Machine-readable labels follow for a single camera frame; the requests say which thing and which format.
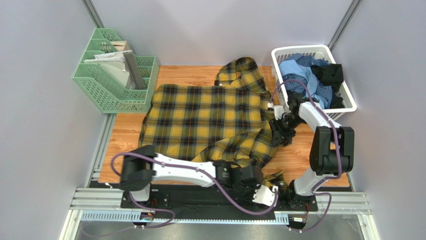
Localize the black garment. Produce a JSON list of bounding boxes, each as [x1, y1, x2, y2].
[[286, 63, 346, 109]]

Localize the papers in organizer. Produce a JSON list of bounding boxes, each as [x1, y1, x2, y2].
[[83, 40, 136, 90]]

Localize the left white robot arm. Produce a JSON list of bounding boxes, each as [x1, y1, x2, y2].
[[119, 145, 275, 206]]

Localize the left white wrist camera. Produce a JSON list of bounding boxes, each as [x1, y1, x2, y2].
[[252, 185, 279, 207]]

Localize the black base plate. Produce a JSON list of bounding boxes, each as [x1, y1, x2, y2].
[[139, 184, 319, 221]]

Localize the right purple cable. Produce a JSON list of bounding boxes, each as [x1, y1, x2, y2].
[[268, 78, 344, 233]]

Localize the blue checked shirt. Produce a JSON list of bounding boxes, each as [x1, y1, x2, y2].
[[282, 53, 334, 109]]

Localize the grey folder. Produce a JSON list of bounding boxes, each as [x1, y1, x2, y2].
[[123, 50, 147, 90]]

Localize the aluminium rail frame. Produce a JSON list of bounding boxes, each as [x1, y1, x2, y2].
[[59, 187, 380, 240]]

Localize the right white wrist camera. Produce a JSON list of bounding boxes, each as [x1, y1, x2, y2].
[[267, 102, 285, 120]]

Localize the green file organizer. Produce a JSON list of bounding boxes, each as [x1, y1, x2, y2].
[[73, 28, 160, 114]]

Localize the purple cable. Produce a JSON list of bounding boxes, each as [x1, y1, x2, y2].
[[268, 78, 344, 233], [110, 151, 279, 230]]

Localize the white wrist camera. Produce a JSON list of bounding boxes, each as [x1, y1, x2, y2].
[[267, 102, 285, 120], [252, 185, 279, 207]]

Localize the yellow plaid long sleeve shirt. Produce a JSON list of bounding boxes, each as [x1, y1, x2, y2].
[[138, 57, 278, 168]]

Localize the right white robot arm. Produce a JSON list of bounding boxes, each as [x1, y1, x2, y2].
[[267, 97, 355, 210]]

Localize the light blue shirt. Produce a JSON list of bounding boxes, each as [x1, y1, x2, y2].
[[278, 59, 325, 110]]

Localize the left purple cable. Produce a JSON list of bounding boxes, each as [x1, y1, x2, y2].
[[110, 151, 279, 230]]

